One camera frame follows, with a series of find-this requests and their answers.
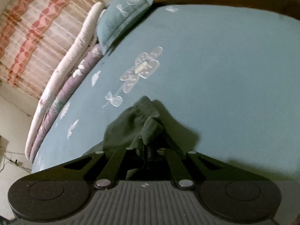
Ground dark green pants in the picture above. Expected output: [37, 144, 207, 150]
[102, 96, 201, 181]

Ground blue floral pillow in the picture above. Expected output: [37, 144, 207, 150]
[97, 0, 155, 53]

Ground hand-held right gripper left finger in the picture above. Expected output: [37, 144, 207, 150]
[63, 139, 144, 189]

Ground blue floral bed sheet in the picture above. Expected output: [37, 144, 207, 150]
[30, 5, 300, 183]

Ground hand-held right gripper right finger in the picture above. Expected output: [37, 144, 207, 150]
[148, 145, 244, 189]

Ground pink patterned curtain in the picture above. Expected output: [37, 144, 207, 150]
[0, 0, 106, 100]

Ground pink folded quilt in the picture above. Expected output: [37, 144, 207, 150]
[25, 2, 107, 160]

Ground thin cables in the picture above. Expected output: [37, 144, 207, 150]
[0, 136, 32, 172]

